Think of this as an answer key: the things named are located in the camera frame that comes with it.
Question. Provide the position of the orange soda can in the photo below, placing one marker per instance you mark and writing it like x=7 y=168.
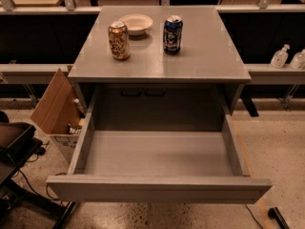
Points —
x=119 y=40

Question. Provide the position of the open grey top drawer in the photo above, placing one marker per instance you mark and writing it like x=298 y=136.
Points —
x=170 y=144

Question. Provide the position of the grey cabinet with counter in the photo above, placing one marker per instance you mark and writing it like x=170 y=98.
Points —
x=158 y=54

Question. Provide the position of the blue soda can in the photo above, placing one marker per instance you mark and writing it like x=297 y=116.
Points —
x=172 y=34

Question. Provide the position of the small bottle in box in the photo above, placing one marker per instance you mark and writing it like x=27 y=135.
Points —
x=78 y=105

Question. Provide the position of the white paper bowl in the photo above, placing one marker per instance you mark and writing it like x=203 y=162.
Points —
x=137 y=24

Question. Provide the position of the brown cardboard box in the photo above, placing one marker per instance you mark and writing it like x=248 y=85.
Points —
x=57 y=115

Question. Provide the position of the clear sanitizer pump bottle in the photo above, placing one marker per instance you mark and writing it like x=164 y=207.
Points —
x=280 y=57

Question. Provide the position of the black office chair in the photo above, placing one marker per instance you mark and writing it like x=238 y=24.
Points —
x=17 y=145

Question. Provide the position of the black floor object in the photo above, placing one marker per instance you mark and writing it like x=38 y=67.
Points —
x=274 y=213

